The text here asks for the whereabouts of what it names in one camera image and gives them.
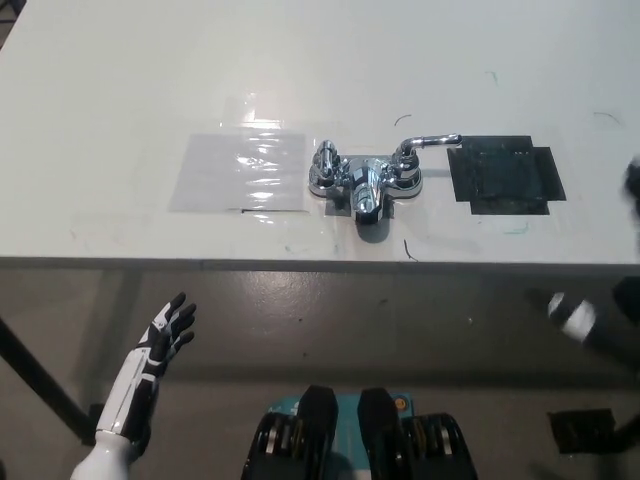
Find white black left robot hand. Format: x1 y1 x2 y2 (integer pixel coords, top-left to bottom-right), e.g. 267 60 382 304
94 292 198 445

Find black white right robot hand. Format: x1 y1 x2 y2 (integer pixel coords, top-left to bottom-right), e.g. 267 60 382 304
529 287 600 347

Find chrome long lever faucet handle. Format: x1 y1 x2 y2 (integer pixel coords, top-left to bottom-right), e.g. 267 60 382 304
392 132 463 166

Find chrome faucet body with spout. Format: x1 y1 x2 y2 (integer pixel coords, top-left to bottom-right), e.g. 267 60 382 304
307 144 425 227

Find black table leg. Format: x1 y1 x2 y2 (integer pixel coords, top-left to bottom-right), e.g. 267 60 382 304
0 314 99 441

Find chrome short faucet handle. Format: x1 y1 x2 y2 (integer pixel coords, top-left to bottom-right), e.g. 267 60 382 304
313 140 342 181

